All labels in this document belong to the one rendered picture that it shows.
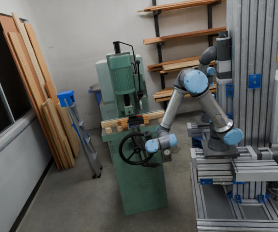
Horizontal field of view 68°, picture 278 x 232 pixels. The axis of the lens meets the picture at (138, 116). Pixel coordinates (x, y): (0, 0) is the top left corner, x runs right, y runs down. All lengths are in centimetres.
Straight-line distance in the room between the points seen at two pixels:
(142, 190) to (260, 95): 130
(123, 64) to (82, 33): 248
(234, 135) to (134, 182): 107
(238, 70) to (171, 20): 279
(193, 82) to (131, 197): 136
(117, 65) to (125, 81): 15
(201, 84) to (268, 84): 63
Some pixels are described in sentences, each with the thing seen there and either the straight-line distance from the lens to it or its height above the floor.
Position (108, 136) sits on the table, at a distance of 176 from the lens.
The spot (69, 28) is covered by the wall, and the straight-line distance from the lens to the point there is 415.
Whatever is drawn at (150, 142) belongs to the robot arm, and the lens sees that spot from 121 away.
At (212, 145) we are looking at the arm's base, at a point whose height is 85.
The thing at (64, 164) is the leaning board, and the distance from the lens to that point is 326.
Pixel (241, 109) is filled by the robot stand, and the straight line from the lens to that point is 164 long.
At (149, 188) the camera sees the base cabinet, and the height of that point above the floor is 27.
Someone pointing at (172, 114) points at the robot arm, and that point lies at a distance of 131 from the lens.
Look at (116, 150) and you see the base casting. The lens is 183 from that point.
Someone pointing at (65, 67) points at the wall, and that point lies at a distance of 420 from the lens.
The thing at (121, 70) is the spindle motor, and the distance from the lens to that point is 170.
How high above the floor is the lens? 161
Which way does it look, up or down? 20 degrees down
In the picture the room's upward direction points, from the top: 9 degrees counter-clockwise
